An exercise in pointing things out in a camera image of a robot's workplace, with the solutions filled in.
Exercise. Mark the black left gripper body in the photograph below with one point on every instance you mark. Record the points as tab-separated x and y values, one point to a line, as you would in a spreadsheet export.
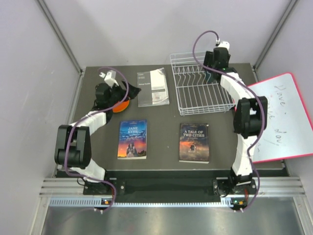
117	94

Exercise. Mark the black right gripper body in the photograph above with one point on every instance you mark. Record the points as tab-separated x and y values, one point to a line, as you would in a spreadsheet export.
209	59

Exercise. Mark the orange plate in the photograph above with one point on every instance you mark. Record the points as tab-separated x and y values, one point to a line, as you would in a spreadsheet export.
121	107

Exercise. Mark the black plate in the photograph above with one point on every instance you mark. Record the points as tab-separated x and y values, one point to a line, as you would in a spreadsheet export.
210	77

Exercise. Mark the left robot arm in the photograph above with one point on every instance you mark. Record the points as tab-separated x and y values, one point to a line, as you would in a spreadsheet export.
73	143

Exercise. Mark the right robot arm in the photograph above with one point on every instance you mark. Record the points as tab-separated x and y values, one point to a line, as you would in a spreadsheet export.
250	118

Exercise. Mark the Canon setup guide booklet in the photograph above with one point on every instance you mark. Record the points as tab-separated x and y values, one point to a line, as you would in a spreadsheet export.
154	89

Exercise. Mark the Jane Eyre book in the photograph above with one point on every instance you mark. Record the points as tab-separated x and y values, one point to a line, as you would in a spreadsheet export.
132	143

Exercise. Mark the Tale of Two Cities book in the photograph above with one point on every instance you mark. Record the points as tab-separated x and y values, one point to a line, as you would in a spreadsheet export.
194	143

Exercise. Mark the pink framed whiteboard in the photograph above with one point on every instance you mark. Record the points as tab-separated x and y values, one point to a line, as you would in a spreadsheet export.
289	131

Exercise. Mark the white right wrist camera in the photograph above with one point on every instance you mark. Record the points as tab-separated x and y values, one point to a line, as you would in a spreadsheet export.
224	44

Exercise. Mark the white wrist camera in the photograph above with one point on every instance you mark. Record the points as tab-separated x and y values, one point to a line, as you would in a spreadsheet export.
109	78
224	44

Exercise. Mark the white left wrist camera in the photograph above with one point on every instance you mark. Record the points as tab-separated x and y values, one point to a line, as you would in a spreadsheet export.
109	78

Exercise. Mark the white wire dish rack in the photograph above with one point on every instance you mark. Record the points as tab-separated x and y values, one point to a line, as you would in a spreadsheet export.
194	94

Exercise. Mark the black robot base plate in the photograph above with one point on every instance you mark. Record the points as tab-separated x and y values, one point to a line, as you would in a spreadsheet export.
182	186

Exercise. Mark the aluminium front rail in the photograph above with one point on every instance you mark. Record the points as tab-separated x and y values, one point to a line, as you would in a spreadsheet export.
67	192

